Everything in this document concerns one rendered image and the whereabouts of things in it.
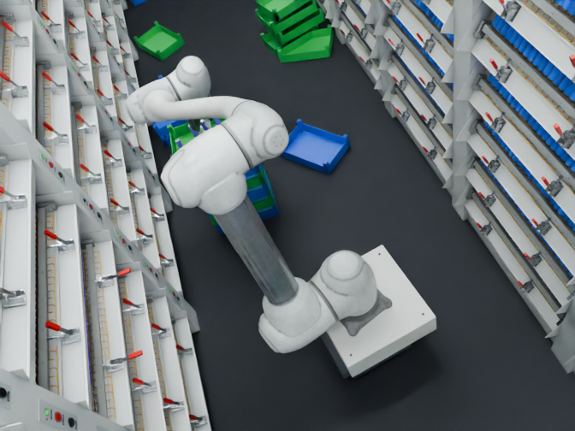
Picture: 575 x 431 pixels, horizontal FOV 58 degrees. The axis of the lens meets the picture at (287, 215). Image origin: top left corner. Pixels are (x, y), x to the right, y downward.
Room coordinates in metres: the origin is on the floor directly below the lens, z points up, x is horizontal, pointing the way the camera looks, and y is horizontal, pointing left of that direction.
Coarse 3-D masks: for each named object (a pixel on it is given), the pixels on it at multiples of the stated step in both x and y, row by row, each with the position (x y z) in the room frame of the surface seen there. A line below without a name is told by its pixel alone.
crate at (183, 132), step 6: (204, 120) 1.72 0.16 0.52; (222, 120) 1.71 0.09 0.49; (168, 126) 1.73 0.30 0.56; (180, 126) 1.73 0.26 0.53; (186, 126) 1.72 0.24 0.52; (174, 132) 1.71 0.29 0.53; (180, 132) 1.73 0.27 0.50; (186, 132) 1.73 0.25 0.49; (198, 132) 1.71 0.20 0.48; (174, 138) 1.71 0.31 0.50; (180, 138) 1.72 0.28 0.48; (186, 138) 1.70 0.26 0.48; (192, 138) 1.69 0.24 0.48; (174, 144) 1.67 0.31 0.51; (186, 144) 1.67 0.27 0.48; (174, 150) 1.63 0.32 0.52
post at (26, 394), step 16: (0, 368) 0.50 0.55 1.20; (16, 384) 0.48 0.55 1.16; (32, 384) 0.50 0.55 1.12; (16, 400) 0.45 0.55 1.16; (32, 400) 0.47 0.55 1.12; (48, 400) 0.48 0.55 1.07; (64, 400) 0.50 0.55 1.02; (0, 416) 0.42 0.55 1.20; (16, 416) 0.43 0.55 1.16; (32, 416) 0.44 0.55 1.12; (80, 416) 0.48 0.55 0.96; (96, 416) 0.49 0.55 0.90
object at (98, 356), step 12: (96, 288) 0.93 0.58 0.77; (96, 300) 0.88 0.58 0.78; (96, 312) 0.84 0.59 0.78; (96, 324) 0.80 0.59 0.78; (96, 336) 0.77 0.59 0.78; (96, 348) 0.73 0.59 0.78; (108, 348) 0.73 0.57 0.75; (96, 360) 0.70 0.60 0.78; (96, 372) 0.66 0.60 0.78; (108, 384) 0.63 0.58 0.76; (108, 408) 0.57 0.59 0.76
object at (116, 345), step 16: (80, 240) 1.11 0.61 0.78; (96, 240) 1.10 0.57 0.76; (96, 256) 1.05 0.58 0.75; (112, 256) 1.04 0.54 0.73; (112, 272) 0.98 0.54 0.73; (112, 288) 0.92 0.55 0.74; (112, 304) 0.87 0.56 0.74; (112, 320) 0.82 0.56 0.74; (112, 336) 0.77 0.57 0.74; (112, 352) 0.72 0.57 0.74; (96, 384) 0.64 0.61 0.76; (128, 384) 0.62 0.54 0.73; (96, 400) 0.60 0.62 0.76; (112, 400) 0.59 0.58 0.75; (128, 400) 0.58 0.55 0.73; (112, 416) 0.55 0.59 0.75; (128, 416) 0.54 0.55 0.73
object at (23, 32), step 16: (0, 16) 1.79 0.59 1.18; (16, 16) 1.80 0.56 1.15; (0, 32) 1.68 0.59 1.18; (16, 32) 1.72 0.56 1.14; (32, 32) 1.72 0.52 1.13; (0, 48) 1.59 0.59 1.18; (16, 48) 1.63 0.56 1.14; (32, 48) 1.62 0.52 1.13; (0, 64) 1.50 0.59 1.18; (16, 64) 1.54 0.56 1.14; (32, 64) 1.54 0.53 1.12; (0, 80) 1.42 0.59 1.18; (16, 80) 1.45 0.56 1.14; (32, 80) 1.45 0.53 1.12; (0, 96) 1.36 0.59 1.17; (16, 96) 1.37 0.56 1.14; (32, 96) 1.38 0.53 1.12; (16, 112) 1.30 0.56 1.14; (32, 112) 1.30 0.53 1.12; (32, 128) 1.23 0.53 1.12
